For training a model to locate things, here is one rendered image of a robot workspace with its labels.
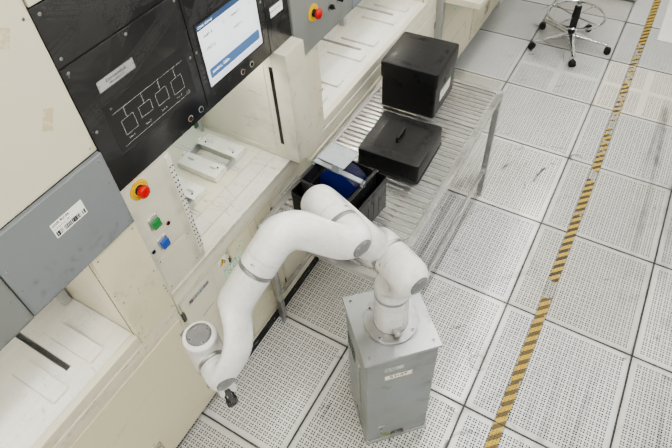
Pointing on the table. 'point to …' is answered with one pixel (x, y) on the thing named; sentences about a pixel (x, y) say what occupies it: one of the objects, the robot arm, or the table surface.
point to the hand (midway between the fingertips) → (225, 389)
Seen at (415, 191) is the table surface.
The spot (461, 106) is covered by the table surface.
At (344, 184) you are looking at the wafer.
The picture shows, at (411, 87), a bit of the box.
